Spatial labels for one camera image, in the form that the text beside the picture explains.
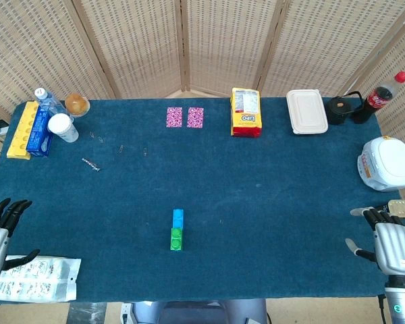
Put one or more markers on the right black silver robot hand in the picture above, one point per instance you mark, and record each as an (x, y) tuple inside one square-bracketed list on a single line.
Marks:
[(393, 246)]

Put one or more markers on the green toy block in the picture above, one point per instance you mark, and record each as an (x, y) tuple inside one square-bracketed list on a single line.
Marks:
[(177, 240)]

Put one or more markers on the blue toy block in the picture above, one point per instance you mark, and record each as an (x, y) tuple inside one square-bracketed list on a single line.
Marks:
[(178, 217)]

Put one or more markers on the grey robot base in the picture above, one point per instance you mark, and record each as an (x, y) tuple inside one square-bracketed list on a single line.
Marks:
[(195, 314)]

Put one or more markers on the white printed plastic bag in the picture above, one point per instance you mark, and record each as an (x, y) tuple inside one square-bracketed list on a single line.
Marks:
[(44, 280)]

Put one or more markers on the white wet wipes pack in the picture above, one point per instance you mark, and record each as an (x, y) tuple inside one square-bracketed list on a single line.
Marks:
[(386, 165)]

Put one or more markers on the yellow plastic tray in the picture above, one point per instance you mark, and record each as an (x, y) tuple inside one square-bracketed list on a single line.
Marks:
[(20, 135)]

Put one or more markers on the blue toothpaste box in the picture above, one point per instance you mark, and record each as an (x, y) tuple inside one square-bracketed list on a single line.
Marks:
[(38, 135)]

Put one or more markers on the silver wrapped stick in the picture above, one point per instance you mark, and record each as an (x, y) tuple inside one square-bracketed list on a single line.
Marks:
[(91, 164)]

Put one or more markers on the white jar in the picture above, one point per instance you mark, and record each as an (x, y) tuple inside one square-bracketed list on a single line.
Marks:
[(63, 127)]

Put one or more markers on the cola bottle red cap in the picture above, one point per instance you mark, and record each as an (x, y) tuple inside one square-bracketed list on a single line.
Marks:
[(374, 101)]

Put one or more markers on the silver paper clip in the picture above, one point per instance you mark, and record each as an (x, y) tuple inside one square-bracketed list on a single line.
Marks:
[(101, 139), (145, 151), (121, 148), (92, 134)]

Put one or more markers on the clear water bottle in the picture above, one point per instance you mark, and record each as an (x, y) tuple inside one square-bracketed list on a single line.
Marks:
[(50, 103)]

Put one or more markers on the beige lidded lunch box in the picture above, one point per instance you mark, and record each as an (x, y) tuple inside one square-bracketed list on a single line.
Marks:
[(307, 111)]

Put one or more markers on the clear jelly cup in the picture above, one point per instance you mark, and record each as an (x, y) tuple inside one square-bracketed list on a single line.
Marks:
[(76, 104)]

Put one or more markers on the blue table cloth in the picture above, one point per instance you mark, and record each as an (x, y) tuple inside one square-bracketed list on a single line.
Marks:
[(222, 175)]

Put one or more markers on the yellow red snack bag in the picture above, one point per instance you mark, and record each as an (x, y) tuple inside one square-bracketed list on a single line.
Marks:
[(245, 113)]

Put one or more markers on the pink patterned card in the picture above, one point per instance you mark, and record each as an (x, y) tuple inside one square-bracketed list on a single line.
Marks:
[(174, 117), (195, 117)]

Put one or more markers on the bamboo folding screen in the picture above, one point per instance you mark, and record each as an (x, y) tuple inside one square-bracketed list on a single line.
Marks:
[(138, 44)]

